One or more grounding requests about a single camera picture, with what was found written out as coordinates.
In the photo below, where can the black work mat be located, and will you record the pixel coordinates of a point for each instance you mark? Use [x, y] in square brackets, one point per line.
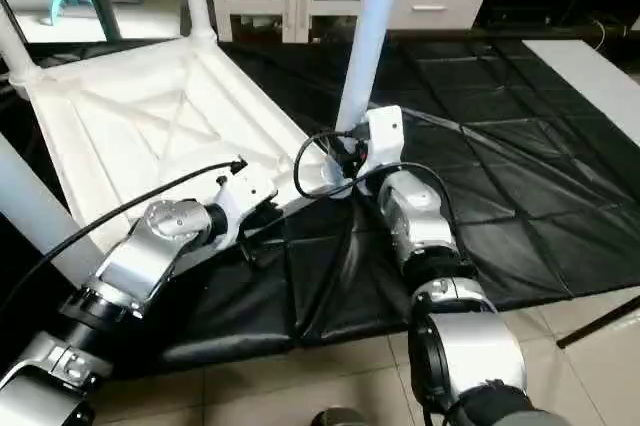
[500, 166]

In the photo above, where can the white flat board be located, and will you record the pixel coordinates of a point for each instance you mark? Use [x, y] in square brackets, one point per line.
[590, 76]

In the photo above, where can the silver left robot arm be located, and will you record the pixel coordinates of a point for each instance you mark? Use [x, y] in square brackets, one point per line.
[140, 276]

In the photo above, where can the white plastic table top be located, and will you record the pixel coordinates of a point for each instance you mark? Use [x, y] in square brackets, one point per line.
[160, 126]

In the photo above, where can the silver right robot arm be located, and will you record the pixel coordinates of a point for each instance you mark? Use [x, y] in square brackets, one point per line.
[430, 246]

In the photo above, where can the black right robot foot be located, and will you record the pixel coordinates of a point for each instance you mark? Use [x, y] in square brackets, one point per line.
[340, 417]

